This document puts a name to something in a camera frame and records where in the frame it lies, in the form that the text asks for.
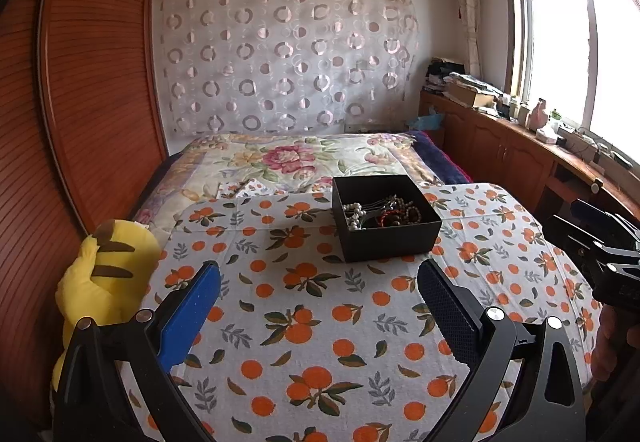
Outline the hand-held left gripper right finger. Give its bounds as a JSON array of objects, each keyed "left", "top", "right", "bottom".
[{"left": 417, "top": 258, "right": 587, "bottom": 442}]

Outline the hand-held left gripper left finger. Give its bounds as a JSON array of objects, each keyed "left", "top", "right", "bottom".
[{"left": 52, "top": 261, "right": 222, "bottom": 442}]

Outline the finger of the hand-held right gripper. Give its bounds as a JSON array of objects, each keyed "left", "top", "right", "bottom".
[
  {"left": 542, "top": 215, "right": 609, "bottom": 263},
  {"left": 571, "top": 198, "right": 640, "bottom": 247}
]

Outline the black jewelry box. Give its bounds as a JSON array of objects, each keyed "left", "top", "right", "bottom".
[{"left": 332, "top": 174, "right": 443, "bottom": 263}]

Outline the brown wooden bead bracelet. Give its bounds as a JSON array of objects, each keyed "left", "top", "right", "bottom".
[{"left": 395, "top": 203, "right": 427, "bottom": 225}]

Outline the silver pearl bead necklace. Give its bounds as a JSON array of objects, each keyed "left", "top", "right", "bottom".
[{"left": 342, "top": 202, "right": 368, "bottom": 231}]

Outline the person's right hand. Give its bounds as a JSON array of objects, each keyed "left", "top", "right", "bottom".
[{"left": 592, "top": 304, "right": 640, "bottom": 384}]

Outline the yellow plush toy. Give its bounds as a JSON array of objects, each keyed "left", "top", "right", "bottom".
[{"left": 50, "top": 219, "right": 163, "bottom": 390}]

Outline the brown wooden cabinet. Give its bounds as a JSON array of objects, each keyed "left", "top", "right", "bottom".
[{"left": 417, "top": 89, "right": 640, "bottom": 237}]

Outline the pink figurine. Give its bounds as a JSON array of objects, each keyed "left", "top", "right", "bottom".
[{"left": 527, "top": 98, "right": 550, "bottom": 129}]

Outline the orange fruit print bedsheet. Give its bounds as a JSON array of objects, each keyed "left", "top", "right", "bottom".
[{"left": 125, "top": 182, "right": 608, "bottom": 442}]

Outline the purple blanket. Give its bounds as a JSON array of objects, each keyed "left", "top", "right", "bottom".
[{"left": 410, "top": 131, "right": 473, "bottom": 185}]

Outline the floral quilt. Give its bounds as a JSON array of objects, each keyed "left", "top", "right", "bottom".
[{"left": 130, "top": 132, "right": 426, "bottom": 233}]

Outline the blue plastic bag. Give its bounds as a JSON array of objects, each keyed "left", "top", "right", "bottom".
[{"left": 407, "top": 106, "right": 446, "bottom": 131}]

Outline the pile of clutter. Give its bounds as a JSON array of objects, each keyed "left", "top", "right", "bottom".
[{"left": 425, "top": 56, "right": 506, "bottom": 110}]

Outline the sheer circle pattern curtain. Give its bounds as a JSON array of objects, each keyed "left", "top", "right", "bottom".
[{"left": 152, "top": 0, "right": 421, "bottom": 137}]

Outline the wooden frame window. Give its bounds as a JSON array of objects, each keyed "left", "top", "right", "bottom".
[{"left": 500, "top": 0, "right": 640, "bottom": 163}]

